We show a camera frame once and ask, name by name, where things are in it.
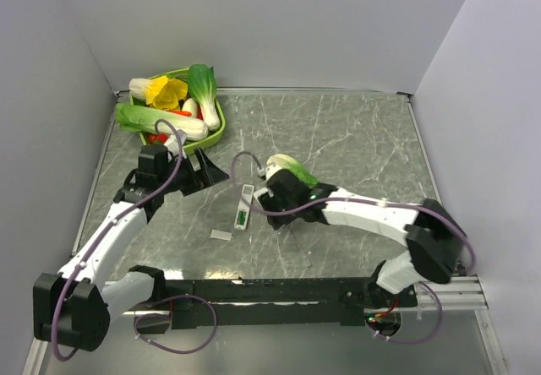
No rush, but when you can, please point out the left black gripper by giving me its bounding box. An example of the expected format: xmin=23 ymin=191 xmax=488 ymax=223
xmin=158 ymin=147 xmax=228 ymax=196

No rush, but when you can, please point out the long white remote control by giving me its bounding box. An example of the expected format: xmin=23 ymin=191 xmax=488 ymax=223
xmin=234 ymin=184 xmax=254 ymax=231

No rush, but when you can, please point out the white battery cover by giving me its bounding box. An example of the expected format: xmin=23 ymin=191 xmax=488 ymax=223
xmin=210 ymin=229 xmax=232 ymax=242

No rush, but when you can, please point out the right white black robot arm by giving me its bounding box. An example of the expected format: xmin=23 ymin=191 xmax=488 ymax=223
xmin=254 ymin=168 xmax=465 ymax=306

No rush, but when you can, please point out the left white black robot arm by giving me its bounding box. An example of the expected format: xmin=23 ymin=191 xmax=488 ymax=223
xmin=32 ymin=144 xmax=229 ymax=351

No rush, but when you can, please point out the green napa cabbage half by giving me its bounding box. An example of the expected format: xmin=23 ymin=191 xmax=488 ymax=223
xmin=266 ymin=154 xmax=320 ymax=188

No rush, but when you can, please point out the green plastic basket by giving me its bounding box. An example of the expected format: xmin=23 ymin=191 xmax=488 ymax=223
xmin=128 ymin=68 xmax=227 ymax=158

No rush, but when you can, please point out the red chili pepper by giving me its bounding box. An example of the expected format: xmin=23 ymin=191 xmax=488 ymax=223
xmin=168 ymin=109 xmax=192 ymax=117

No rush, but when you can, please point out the white radish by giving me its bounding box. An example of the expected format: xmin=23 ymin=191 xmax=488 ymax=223
xmin=181 ymin=98 xmax=199 ymax=118

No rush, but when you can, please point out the long green white cabbage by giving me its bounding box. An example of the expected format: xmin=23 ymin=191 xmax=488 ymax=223
xmin=115 ymin=103 xmax=210 ymax=141

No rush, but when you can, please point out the green white bok choy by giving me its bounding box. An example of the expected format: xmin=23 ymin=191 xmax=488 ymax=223
xmin=187 ymin=64 xmax=221 ymax=131

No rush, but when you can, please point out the yellow leafed cabbage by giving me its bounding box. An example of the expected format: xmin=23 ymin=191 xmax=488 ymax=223
xmin=128 ymin=75 xmax=188 ymax=111

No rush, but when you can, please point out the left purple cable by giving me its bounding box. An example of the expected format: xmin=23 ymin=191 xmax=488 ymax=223
xmin=52 ymin=119 xmax=219 ymax=361

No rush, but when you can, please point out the purple cable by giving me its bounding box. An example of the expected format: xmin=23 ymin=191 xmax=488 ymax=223
xmin=52 ymin=119 xmax=219 ymax=361
xmin=231 ymin=150 xmax=477 ymax=346

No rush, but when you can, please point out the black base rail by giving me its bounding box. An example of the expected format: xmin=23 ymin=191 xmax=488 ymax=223
xmin=128 ymin=277 xmax=418 ymax=329

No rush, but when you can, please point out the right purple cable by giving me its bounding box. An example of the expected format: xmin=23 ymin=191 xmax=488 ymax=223
xmin=231 ymin=150 xmax=477 ymax=346

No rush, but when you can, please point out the aluminium frame rail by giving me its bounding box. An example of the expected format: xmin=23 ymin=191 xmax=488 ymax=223
xmin=415 ymin=275 xmax=489 ymax=311

